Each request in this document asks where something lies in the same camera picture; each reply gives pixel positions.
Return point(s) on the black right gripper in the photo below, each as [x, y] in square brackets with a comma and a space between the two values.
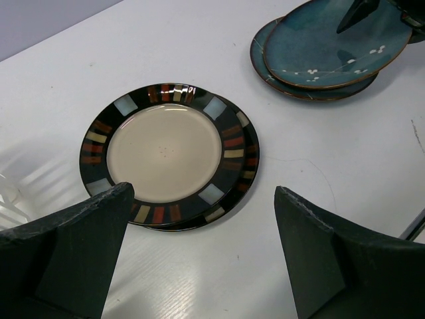
[412, 15]

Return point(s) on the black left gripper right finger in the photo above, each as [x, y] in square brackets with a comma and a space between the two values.
[339, 269]

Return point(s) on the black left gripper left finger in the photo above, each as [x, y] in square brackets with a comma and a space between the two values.
[61, 265]

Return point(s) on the teal blue floral plate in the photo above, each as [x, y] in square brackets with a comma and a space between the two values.
[257, 60]

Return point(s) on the black rimmed cream plate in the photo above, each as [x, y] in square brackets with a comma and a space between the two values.
[243, 184]

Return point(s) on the white plastic dish rack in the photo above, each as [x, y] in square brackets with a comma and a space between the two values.
[12, 205]

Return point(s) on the metal base rail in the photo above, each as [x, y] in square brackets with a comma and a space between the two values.
[415, 228]

